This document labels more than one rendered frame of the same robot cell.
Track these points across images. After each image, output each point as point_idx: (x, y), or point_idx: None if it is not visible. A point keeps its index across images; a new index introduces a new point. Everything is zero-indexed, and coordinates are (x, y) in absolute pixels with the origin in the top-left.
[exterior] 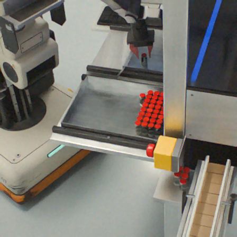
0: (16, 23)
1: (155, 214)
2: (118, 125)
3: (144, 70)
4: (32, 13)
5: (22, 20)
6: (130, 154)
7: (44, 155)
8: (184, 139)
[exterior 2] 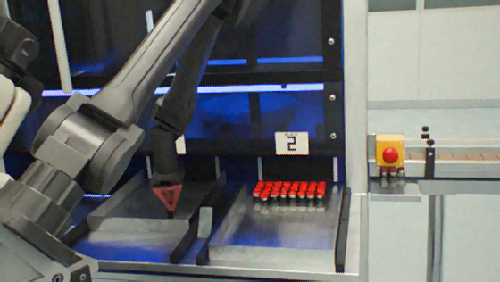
0: (85, 262)
1: None
2: (311, 223)
3: (199, 206)
4: None
5: (75, 259)
6: (361, 212)
7: None
8: (374, 134)
